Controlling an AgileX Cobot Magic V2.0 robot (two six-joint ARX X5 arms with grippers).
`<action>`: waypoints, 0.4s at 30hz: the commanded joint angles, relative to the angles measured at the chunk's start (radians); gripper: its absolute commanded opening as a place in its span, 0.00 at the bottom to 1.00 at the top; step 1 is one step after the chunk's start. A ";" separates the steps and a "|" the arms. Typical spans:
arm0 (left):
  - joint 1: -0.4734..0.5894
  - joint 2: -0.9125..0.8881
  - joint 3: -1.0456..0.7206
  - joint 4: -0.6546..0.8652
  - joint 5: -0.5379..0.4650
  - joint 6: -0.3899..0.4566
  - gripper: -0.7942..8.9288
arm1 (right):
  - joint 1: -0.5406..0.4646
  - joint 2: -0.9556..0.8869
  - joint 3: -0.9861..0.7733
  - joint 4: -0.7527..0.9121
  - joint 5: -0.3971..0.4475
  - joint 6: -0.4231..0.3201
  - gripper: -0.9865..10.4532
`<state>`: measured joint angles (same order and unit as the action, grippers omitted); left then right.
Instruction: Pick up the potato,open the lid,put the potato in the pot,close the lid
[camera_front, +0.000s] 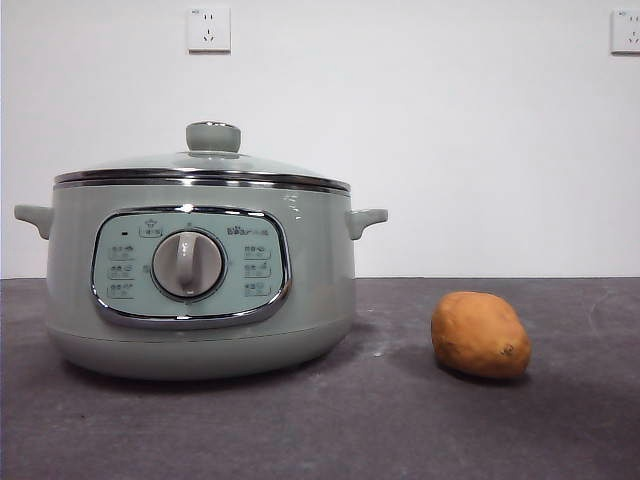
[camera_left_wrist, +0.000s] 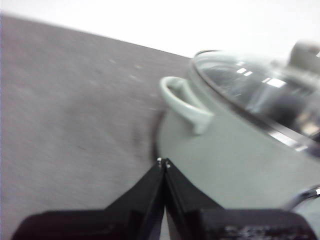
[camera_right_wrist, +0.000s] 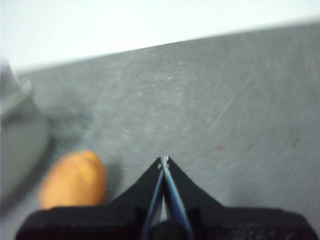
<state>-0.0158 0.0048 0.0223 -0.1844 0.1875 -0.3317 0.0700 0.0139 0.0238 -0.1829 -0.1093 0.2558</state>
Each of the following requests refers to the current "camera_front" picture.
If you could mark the brown potato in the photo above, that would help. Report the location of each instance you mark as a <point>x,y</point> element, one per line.
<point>475,335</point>

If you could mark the glass lid with green knob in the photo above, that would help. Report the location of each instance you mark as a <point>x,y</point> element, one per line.
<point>212,137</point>

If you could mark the white wall socket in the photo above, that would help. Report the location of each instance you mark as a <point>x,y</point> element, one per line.
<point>210,30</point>
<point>627,32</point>

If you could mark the sage green electric cooking pot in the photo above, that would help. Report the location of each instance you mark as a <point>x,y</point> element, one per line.
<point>320,275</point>

